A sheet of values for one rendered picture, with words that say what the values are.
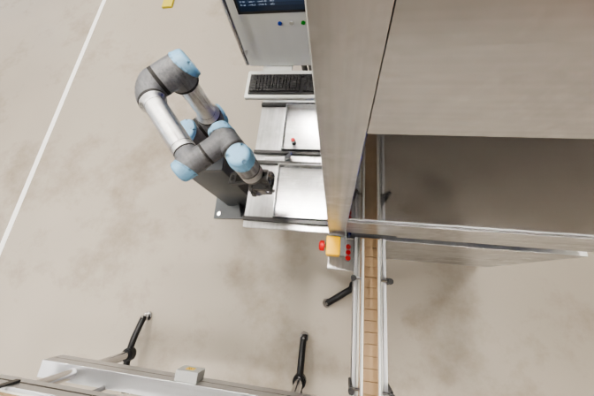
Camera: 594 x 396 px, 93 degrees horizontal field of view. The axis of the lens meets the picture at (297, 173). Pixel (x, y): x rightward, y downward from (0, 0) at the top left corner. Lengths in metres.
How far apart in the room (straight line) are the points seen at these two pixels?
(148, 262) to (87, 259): 0.54
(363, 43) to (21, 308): 3.16
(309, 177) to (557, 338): 1.85
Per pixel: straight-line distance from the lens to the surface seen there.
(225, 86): 2.95
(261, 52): 1.78
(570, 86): 0.37
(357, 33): 0.26
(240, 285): 2.24
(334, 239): 1.12
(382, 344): 1.24
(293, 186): 1.34
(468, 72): 0.31
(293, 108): 1.54
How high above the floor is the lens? 2.14
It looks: 68 degrees down
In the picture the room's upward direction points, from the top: 19 degrees counter-clockwise
